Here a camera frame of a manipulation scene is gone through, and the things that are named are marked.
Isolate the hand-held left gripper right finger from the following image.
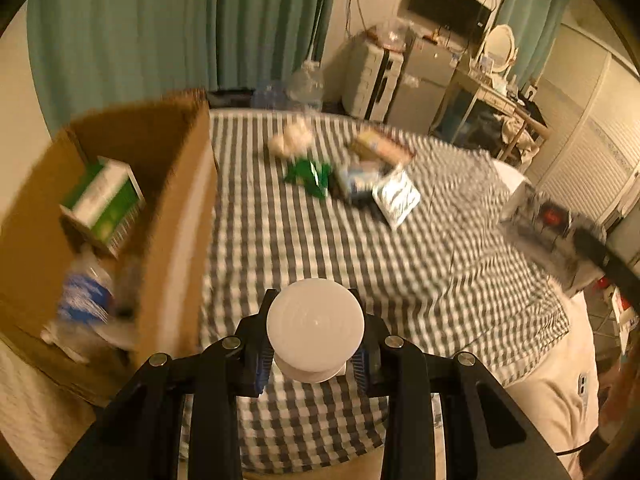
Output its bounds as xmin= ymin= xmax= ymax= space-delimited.
xmin=349 ymin=289 xmax=571 ymax=480

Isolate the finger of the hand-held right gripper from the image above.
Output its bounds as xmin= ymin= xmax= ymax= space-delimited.
xmin=574 ymin=230 xmax=640 ymax=312

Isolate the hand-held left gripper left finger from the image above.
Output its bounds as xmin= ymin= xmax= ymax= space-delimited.
xmin=52 ymin=289 xmax=279 ymax=480

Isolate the white round jar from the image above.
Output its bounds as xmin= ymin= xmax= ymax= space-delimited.
xmin=266 ymin=279 xmax=367 ymax=385

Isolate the cardboard box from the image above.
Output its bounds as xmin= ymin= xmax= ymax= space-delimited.
xmin=0 ymin=89 xmax=219 ymax=407

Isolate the clear container with blue label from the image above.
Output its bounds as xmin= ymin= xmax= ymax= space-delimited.
xmin=41 ymin=254 xmax=117 ymax=362

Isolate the green white medicine box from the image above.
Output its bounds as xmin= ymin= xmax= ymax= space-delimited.
xmin=59 ymin=156 xmax=147 ymax=260

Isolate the checked cloth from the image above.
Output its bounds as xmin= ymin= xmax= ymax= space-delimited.
xmin=182 ymin=109 xmax=572 ymax=472

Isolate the white louvred wardrobe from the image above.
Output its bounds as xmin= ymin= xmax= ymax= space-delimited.
xmin=529 ymin=24 xmax=640 ymax=232

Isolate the wooden chair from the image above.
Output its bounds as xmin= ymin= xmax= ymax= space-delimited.
xmin=491 ymin=109 xmax=549 ymax=167

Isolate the white blue snack bag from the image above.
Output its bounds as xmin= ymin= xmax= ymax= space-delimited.
xmin=371 ymin=166 xmax=422 ymax=232

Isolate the blue white packet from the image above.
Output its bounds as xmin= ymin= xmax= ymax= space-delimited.
xmin=334 ymin=161 xmax=387 ymax=202

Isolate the green snack bag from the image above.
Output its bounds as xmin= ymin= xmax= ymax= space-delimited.
xmin=284 ymin=156 xmax=332 ymax=199

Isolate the white dressing table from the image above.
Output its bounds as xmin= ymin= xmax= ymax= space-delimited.
xmin=439 ymin=66 xmax=527 ymax=157

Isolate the brown snack box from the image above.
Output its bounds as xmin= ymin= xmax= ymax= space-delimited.
xmin=346 ymin=129 xmax=417 ymax=167

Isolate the white plush toy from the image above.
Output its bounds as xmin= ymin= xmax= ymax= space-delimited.
xmin=266 ymin=116 xmax=314 ymax=159

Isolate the oval white mirror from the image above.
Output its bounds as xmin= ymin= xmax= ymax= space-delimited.
xmin=481 ymin=24 xmax=517 ymax=74

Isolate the small grey fridge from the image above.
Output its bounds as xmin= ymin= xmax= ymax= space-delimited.
xmin=386 ymin=36 xmax=459 ymax=134

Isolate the teal curtain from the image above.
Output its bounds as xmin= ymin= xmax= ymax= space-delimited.
xmin=494 ymin=0 xmax=572 ymax=87
xmin=26 ymin=0 xmax=342 ymax=137

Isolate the black television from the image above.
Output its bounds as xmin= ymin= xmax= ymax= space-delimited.
xmin=406 ymin=0 xmax=494 ymax=34

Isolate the clear plastic bag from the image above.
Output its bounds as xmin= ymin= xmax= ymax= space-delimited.
xmin=374 ymin=16 xmax=417 ymax=52

